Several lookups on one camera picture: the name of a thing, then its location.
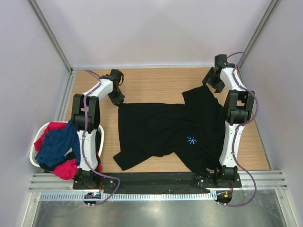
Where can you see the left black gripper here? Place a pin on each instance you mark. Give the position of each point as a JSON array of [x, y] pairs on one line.
[[120, 99]]

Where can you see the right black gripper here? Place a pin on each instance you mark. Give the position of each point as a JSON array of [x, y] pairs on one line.
[[218, 87]]

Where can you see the black t shirt blue logo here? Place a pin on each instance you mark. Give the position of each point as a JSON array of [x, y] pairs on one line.
[[194, 131]]

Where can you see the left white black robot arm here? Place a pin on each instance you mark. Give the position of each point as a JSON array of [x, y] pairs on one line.
[[86, 118]]

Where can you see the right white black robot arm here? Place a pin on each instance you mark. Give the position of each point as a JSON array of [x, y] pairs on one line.
[[237, 112]]

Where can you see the pink t shirt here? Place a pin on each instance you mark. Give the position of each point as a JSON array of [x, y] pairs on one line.
[[65, 170]]

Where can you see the white laundry basket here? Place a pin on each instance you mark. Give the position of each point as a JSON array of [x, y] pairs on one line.
[[46, 128]]

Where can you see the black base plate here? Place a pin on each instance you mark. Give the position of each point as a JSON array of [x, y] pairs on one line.
[[170, 183]]

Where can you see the right aluminium frame post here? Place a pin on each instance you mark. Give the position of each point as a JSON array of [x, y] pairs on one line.
[[273, 4]]

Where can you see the aluminium frame post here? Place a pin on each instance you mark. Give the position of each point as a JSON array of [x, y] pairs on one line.
[[42, 20], [273, 4]]

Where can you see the left aluminium frame post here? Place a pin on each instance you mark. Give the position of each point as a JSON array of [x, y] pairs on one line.
[[42, 20]]

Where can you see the slotted cable duct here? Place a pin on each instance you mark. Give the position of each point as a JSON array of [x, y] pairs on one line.
[[94, 196]]

